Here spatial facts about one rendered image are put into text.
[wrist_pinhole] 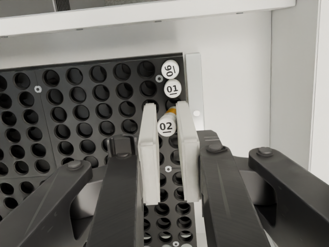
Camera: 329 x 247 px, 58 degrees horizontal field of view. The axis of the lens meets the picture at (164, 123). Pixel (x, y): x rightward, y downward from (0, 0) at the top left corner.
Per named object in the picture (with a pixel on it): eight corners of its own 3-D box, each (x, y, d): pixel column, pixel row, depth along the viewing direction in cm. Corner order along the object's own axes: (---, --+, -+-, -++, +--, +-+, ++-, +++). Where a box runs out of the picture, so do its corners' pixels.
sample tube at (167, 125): (183, 119, 23) (177, 136, 18) (167, 121, 23) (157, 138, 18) (181, 103, 22) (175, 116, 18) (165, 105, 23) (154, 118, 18)
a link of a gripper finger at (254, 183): (204, 175, 11) (286, 170, 11) (192, 130, 16) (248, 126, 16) (205, 210, 11) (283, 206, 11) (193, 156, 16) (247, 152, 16)
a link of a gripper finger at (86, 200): (141, 215, 11) (63, 221, 11) (145, 159, 16) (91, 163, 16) (137, 180, 11) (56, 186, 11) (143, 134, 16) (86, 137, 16)
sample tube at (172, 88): (182, 84, 25) (182, 96, 21) (167, 87, 25) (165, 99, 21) (179, 70, 25) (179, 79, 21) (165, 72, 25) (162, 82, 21)
